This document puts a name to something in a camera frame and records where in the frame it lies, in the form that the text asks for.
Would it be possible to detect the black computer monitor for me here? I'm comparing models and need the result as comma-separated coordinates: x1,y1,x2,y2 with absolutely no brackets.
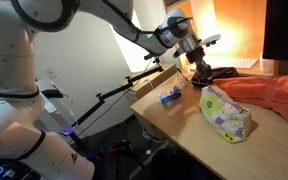
262,0,288,63

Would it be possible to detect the white wall outlet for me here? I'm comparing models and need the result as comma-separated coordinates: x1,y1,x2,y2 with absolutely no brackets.
44,67,59,80

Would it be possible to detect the white cable bundle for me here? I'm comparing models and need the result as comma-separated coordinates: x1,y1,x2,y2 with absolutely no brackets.
141,128,168,145

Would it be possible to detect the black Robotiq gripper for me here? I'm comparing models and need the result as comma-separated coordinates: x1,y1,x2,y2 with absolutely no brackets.
184,45,216,89

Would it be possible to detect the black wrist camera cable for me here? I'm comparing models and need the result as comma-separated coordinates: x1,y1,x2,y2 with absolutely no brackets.
153,15,194,38

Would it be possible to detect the blue tissue pack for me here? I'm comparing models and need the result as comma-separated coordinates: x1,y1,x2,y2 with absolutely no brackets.
158,84,183,105

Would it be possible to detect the dark purple pouch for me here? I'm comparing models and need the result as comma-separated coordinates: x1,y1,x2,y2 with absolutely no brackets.
212,66,239,81

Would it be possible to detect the small white paper strip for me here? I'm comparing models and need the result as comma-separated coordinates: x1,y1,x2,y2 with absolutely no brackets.
167,103,184,117

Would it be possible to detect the clear plastic cup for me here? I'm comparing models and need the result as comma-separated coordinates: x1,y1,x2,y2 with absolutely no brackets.
176,66,193,88

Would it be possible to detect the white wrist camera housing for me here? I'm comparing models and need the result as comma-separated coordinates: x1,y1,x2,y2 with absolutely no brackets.
198,33,222,47

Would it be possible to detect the light wooden box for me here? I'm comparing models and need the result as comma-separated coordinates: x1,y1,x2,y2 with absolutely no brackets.
121,63,178,100

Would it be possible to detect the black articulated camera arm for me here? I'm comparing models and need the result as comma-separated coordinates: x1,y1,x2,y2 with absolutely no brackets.
71,57,165,146

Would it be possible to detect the white keyboard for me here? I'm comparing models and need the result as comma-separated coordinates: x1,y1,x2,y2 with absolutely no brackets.
205,56,259,70

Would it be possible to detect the orange towel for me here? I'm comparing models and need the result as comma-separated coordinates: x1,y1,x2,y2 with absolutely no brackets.
213,72,288,126

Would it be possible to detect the wooden desk shelf unit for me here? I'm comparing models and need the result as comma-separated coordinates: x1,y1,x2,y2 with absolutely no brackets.
163,0,288,77

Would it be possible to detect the black stereo camera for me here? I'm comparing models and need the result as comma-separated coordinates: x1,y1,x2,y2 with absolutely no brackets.
143,52,160,62

